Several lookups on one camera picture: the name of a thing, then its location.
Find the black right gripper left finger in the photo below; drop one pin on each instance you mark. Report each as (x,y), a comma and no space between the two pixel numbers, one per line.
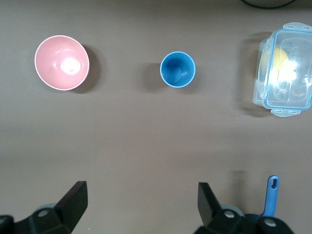
(61,219)

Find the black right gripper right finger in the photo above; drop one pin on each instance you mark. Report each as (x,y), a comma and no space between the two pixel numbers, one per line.
(214,219)

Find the pink plastic bowl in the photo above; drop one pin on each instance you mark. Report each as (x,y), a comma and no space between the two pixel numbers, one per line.
(61,63)

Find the brown table cover mat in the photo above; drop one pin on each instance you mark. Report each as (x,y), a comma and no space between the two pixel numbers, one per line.
(146,134)

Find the clear plastic food container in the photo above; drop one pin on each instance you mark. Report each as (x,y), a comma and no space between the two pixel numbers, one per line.
(287,85)

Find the blue plastic cup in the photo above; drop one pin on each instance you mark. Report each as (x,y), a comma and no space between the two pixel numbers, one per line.
(178,69)

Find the yellow lemon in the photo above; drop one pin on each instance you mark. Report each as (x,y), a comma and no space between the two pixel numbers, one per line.
(280,58)

